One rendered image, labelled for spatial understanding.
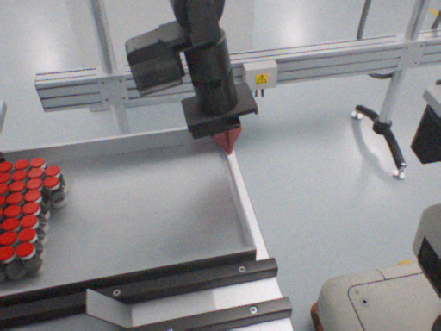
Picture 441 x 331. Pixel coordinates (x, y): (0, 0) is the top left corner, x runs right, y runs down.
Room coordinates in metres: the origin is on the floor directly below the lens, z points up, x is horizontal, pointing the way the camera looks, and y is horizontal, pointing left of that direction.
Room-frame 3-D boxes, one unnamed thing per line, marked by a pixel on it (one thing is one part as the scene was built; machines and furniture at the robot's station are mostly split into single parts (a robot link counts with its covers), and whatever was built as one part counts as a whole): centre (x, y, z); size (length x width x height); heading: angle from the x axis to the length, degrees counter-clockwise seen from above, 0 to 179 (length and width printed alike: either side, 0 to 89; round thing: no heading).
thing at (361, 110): (1.57, -0.72, 0.07); 0.50 x 0.08 x 0.14; 12
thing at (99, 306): (0.25, 0.08, 0.91); 0.14 x 0.03 x 0.06; 102
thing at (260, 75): (1.38, -0.13, 0.50); 0.12 x 0.05 x 0.09; 102
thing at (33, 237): (0.39, 0.26, 0.90); 0.18 x 0.02 x 0.05; 12
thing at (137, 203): (0.41, 0.15, 0.90); 0.34 x 0.26 x 0.04; 102
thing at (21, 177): (0.38, 0.28, 0.90); 0.18 x 0.02 x 0.05; 12
